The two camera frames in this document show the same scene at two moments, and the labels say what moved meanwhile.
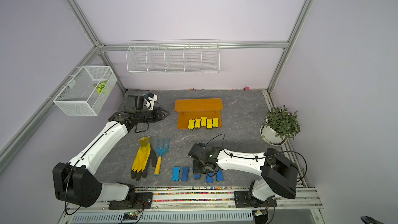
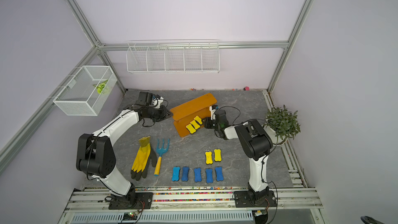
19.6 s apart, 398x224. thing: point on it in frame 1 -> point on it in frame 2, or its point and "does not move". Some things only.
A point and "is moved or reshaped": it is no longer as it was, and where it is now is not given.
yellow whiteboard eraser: [215, 122] is moved or reshaped
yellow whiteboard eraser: [197, 123] is moved or reshaped
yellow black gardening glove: [144, 154] does not move
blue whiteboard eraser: [219, 176] does not move
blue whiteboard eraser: [175, 173] does not move
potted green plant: [280, 124] does not move
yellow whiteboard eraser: [191, 124] is moved or reshaped
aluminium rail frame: [205, 205] does not move
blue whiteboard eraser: [185, 173] does not move
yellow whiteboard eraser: [203, 121] is moved or reshaped
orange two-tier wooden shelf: [195, 113] is moved or reshaped
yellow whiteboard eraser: [209, 123] is moved or reshaped
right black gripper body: [198, 167] -> [212, 124]
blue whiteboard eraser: [209, 179] does not move
